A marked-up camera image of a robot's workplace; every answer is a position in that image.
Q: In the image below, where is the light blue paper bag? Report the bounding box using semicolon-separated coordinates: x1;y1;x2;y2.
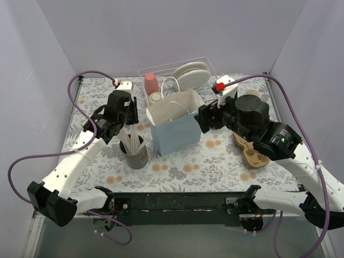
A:
146;87;204;157

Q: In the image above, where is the grey straw holder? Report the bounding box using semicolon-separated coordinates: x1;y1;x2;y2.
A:
119;136;148;169

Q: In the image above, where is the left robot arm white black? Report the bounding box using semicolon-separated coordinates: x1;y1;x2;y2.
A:
27;87;138;227

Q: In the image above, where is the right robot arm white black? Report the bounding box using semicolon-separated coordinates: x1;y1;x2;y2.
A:
195;95;343;230

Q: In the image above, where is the yellow dotted bowl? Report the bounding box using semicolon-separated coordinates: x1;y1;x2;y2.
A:
148;92;163;105

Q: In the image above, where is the pink plastic cup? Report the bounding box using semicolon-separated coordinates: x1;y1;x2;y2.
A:
145;73;159;95

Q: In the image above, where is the front white plate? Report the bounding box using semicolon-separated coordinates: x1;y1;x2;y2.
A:
177;70;211;91

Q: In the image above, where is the white plate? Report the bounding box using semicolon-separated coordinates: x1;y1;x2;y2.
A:
177;70;211;91
171;61;208;78

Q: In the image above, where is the grey blue mug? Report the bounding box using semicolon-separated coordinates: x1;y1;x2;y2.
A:
244;89;261;98

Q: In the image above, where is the floral table mat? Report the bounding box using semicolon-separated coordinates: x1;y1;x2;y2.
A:
73;77;298;192

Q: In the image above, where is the rear white plate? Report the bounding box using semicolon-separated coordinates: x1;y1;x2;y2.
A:
171;61;208;78

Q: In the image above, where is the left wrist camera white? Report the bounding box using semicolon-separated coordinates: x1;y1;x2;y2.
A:
112;79;133;96

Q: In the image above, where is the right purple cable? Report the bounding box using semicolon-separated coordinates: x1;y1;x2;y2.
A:
223;74;331;258

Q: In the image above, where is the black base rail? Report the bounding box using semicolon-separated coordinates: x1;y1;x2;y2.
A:
83;191;269;226

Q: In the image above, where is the aluminium frame rail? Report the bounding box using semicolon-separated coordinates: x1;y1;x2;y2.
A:
22;213;92;257

